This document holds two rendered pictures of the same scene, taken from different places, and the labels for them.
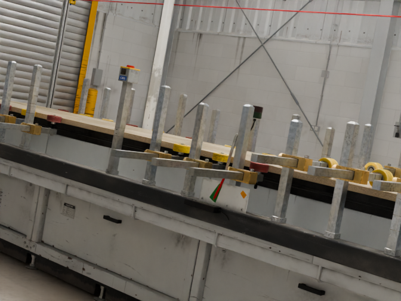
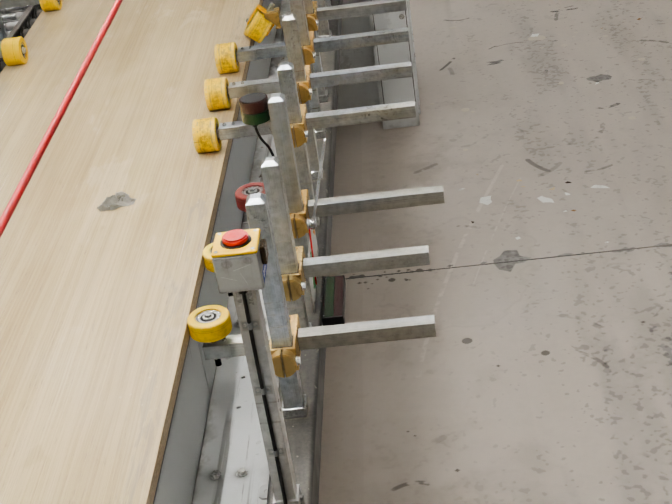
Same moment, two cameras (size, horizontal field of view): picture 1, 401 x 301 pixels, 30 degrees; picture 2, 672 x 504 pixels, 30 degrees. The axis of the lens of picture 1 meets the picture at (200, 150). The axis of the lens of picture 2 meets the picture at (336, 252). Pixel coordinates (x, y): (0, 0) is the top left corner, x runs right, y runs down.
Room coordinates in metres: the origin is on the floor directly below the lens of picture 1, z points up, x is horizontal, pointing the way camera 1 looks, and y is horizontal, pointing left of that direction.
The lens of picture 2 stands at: (4.48, 1.84, 2.12)
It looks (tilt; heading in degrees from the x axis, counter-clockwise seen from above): 29 degrees down; 234
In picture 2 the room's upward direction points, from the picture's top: 9 degrees counter-clockwise
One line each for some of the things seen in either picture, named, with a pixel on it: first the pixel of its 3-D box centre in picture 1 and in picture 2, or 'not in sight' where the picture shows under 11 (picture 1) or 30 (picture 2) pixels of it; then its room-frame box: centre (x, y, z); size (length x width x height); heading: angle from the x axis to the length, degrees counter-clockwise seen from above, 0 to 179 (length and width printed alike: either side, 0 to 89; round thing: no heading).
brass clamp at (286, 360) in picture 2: (157, 156); (285, 345); (3.42, 0.19, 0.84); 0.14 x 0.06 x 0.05; 48
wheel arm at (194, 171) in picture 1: (227, 175); (345, 205); (3.00, -0.12, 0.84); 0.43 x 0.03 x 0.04; 138
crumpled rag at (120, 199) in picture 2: not in sight; (115, 198); (3.36, -0.48, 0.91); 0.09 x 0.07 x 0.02; 165
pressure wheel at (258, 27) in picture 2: not in sight; (258, 26); (2.52, -1.04, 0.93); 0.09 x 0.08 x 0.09; 138
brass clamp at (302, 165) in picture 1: (294, 162); (295, 125); (2.92, -0.37, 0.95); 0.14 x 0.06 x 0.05; 48
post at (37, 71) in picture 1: (31, 107); not in sight; (4.10, 0.95, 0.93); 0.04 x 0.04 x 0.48; 48
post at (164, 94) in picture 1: (156, 137); (277, 312); (3.44, 0.21, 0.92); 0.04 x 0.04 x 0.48; 48
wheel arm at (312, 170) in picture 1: (349, 174); (312, 79); (2.72, -0.55, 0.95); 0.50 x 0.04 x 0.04; 138
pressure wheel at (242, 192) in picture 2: (257, 175); (256, 211); (3.14, -0.26, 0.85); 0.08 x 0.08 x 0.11
